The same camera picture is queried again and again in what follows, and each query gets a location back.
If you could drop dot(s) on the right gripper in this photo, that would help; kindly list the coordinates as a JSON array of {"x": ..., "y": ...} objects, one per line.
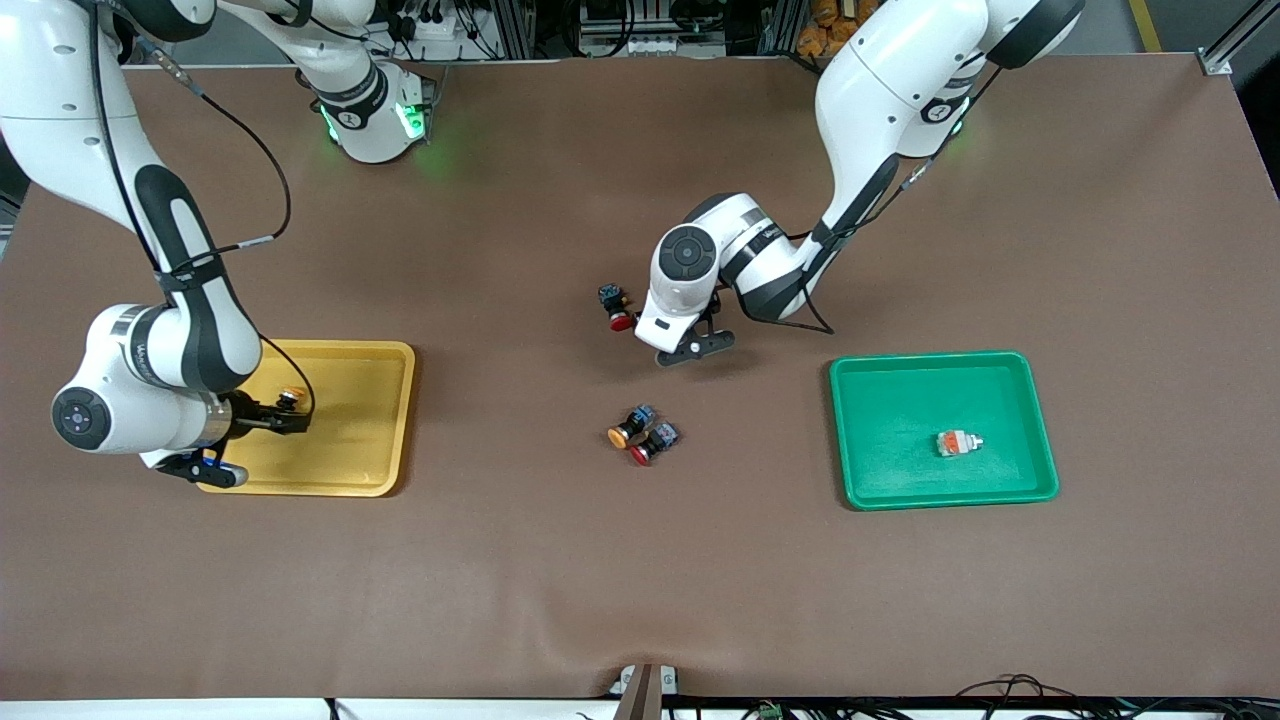
[{"x": 246, "y": 416}]

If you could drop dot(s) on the red pushbutton blue block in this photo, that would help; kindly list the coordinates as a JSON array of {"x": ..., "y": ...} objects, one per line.
[{"x": 655, "y": 443}]

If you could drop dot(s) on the orange snack pile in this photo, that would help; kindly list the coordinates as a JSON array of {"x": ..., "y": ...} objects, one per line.
[{"x": 825, "y": 25}]

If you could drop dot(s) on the brown table mat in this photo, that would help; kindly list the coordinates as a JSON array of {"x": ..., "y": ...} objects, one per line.
[{"x": 640, "y": 560}]

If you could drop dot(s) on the yellow pushbutton dark block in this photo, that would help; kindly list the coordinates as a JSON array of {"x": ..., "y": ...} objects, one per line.
[{"x": 291, "y": 397}]

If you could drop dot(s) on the aluminium frame profile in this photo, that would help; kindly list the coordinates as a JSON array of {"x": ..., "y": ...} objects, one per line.
[{"x": 1225, "y": 55}]

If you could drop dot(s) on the green plastic tray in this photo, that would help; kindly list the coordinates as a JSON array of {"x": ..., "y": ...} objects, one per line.
[{"x": 900, "y": 420}]

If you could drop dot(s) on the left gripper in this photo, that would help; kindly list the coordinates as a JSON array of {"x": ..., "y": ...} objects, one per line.
[{"x": 636, "y": 316}]

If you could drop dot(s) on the green pushbutton orange block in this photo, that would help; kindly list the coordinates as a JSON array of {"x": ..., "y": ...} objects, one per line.
[{"x": 955, "y": 443}]

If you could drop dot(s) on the brown post metal bracket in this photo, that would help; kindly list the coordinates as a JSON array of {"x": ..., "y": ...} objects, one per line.
[{"x": 640, "y": 695}]

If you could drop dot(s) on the red pushbutton black body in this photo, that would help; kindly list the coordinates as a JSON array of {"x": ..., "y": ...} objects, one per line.
[{"x": 610, "y": 298}]

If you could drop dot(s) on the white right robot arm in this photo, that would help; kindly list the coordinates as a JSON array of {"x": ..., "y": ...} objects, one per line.
[{"x": 60, "y": 100}]

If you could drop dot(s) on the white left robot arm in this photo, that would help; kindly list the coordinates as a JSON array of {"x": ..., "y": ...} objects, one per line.
[{"x": 900, "y": 70}]

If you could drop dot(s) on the green terminal connector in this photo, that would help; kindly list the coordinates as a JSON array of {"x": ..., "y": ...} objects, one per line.
[{"x": 768, "y": 712}]

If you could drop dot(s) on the white power strip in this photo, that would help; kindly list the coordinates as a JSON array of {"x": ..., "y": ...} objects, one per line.
[{"x": 630, "y": 46}]

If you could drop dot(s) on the yellow pushbutton blue block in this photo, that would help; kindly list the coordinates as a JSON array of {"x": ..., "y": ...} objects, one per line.
[{"x": 632, "y": 425}]

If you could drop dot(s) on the yellow plastic tray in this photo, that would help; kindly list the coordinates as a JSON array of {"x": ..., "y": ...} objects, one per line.
[{"x": 350, "y": 450}]

